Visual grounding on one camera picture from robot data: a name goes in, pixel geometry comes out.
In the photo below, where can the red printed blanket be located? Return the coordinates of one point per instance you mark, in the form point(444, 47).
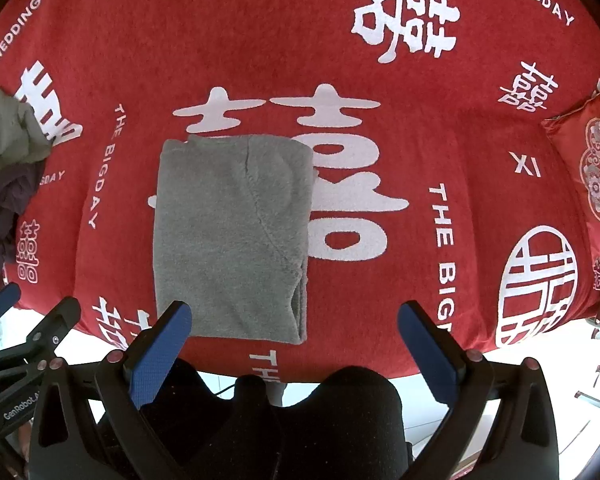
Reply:
point(330, 85)

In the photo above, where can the green cloth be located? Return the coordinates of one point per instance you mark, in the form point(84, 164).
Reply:
point(5, 130)

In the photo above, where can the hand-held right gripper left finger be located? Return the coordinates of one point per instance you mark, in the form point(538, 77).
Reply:
point(162, 355)

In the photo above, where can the person's black pants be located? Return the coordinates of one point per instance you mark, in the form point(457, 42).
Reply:
point(350, 410)

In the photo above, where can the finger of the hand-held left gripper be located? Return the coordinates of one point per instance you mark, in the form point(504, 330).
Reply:
point(2, 300)
point(55, 325)

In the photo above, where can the grey sweater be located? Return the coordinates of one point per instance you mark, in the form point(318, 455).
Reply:
point(230, 235)

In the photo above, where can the red embroidered cushion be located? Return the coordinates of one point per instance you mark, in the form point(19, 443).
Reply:
point(595, 170)

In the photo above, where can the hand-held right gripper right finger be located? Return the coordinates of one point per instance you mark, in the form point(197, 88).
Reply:
point(427, 355)

